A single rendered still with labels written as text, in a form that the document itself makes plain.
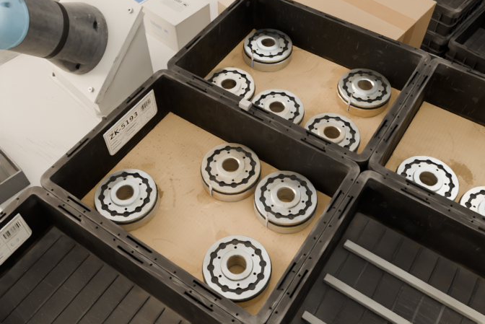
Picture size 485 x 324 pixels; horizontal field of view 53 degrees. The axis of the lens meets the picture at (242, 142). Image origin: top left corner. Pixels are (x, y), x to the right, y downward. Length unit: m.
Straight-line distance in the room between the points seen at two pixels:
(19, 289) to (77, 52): 0.47
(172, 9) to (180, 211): 0.60
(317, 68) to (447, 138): 0.29
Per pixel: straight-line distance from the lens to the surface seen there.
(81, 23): 1.05
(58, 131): 1.16
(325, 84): 1.01
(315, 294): 0.77
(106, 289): 0.79
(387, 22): 1.14
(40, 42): 1.00
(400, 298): 0.79
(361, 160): 0.77
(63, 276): 0.82
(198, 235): 0.80
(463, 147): 0.98
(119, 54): 1.04
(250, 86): 0.95
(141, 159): 0.90
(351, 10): 1.16
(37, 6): 0.99
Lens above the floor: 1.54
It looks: 52 degrees down
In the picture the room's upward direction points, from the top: straight up
